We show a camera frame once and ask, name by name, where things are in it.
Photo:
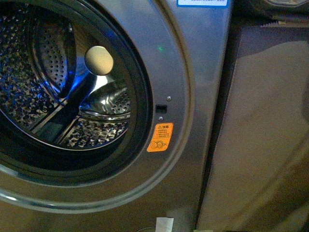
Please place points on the black door latch slot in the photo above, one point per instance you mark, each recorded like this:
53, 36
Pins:
161, 109

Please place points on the steel perforated drum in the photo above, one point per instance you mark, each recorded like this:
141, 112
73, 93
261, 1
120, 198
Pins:
46, 90

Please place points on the grey front-load washing machine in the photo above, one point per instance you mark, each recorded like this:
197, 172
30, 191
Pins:
182, 49

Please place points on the brown cabinet side panel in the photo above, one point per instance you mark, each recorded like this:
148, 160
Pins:
257, 177

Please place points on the orange warning sticker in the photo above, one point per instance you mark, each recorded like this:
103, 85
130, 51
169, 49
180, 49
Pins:
161, 137

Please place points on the blue white label sticker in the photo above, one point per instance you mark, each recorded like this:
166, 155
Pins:
202, 3

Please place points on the round grey drum hub cap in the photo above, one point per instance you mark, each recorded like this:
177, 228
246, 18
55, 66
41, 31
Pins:
98, 60

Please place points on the black rubber door gasket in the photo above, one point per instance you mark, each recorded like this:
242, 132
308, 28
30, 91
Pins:
48, 165

